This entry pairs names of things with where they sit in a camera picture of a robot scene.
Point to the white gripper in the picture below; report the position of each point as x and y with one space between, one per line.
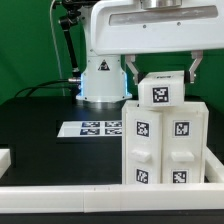
137 27

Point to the white cabinet top block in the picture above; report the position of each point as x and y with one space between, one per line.
158 89

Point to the white cabinet body box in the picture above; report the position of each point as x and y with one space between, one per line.
185 107

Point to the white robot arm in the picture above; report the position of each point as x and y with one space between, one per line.
103 80

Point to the white left fence piece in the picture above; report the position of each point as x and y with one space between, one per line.
5 161

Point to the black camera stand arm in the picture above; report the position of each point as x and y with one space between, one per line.
73 13

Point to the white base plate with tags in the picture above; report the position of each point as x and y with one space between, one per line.
90 129

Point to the white right fence rail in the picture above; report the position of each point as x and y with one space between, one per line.
214 169

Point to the white fence rail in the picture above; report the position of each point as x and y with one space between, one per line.
108 198
214 169

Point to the white front fence rail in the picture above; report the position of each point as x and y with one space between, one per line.
108 198

